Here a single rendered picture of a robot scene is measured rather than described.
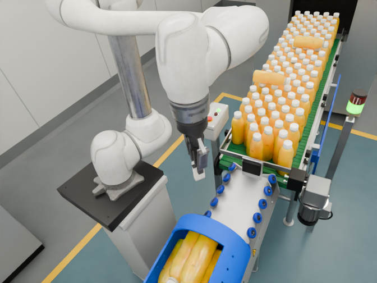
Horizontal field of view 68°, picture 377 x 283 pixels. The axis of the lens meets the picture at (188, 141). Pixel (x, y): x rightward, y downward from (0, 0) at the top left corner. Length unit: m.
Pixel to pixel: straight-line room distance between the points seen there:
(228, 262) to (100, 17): 0.78
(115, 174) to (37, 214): 1.79
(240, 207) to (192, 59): 0.94
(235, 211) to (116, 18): 0.94
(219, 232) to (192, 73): 0.57
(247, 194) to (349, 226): 1.27
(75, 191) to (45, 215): 1.50
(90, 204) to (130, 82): 0.57
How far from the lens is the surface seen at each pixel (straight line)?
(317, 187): 1.54
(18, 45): 3.36
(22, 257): 2.59
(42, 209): 2.97
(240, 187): 1.40
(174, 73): 0.52
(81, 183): 1.45
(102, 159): 1.20
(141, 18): 0.76
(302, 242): 2.34
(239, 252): 0.97
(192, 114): 0.58
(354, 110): 1.49
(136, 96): 1.17
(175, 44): 0.50
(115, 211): 1.28
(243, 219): 1.31
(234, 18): 0.62
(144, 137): 1.24
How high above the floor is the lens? 2.07
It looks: 44 degrees down
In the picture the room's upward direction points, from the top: 10 degrees counter-clockwise
